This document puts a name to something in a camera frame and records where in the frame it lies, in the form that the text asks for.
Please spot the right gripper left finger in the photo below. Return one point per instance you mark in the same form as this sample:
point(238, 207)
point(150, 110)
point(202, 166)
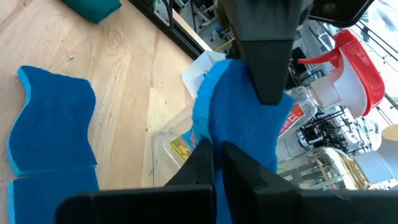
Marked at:
point(155, 205)

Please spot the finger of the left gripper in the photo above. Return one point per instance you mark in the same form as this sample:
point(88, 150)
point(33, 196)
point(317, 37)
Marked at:
point(267, 46)

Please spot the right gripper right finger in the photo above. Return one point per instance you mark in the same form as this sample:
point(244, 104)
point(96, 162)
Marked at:
point(295, 208)

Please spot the Windex spray bottle red trigger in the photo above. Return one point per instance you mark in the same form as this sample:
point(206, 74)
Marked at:
point(351, 74)

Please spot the blue wavy sponge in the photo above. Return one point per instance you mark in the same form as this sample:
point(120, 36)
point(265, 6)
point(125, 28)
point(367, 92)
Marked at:
point(236, 124)
point(53, 124)

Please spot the dark green cloth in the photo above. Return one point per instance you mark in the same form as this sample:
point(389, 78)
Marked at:
point(93, 9)

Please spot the large clear plastic bin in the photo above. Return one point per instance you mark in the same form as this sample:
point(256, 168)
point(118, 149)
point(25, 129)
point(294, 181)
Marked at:
point(168, 168)

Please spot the small frosted plastic bin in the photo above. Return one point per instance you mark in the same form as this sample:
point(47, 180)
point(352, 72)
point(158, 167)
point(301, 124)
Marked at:
point(199, 68)

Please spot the long blue cloth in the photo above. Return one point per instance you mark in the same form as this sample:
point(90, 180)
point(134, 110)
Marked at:
point(53, 199)

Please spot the black aluminium table frame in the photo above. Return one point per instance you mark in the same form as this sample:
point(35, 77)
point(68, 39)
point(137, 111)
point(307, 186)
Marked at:
point(174, 31)

